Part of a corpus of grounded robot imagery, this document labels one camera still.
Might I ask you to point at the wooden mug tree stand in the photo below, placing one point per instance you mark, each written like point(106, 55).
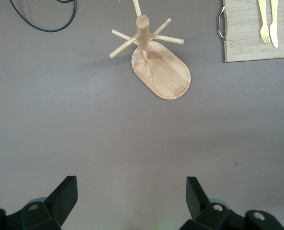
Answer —
point(168, 76)

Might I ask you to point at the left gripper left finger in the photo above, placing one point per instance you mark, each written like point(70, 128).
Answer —
point(41, 215)

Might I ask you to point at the yellow plastic knife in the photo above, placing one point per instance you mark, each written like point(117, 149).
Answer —
point(274, 31)

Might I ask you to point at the yellow plastic fork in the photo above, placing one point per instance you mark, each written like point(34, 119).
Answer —
point(264, 31)

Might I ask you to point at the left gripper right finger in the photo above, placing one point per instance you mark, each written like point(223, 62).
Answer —
point(218, 218)

